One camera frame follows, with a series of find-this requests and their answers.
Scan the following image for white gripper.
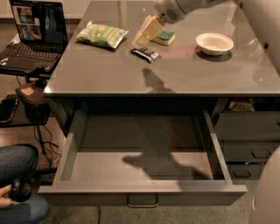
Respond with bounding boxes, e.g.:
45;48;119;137
134;0;187;46

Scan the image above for black rxbar chocolate wrapper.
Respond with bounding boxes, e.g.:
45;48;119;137
130;47;161;64

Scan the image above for black handheld controller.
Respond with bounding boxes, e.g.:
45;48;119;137
9;178;32;202

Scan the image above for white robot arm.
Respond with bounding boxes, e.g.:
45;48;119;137
134;0;280;72

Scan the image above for open grey top drawer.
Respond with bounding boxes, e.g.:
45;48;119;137
39;110;247;207

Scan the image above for person hand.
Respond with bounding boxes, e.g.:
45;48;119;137
0;185;13;209

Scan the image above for green yellow sponge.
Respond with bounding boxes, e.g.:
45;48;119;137
152;31;175;46

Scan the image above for white bowl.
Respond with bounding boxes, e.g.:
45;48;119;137
196;33;234;56

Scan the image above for green chip bag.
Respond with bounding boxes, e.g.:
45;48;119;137
76;21;128;49

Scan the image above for black laptop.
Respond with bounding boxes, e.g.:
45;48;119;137
0;0;68;75

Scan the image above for black device with label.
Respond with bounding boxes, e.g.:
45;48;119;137
16;81;51;123

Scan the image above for person leg blue jeans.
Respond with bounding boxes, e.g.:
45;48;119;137
0;144;49;224

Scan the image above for black cables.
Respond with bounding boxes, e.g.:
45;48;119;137
33;125;62;167

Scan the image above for metal drawer handle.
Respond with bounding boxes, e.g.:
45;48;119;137
127;196;158;208

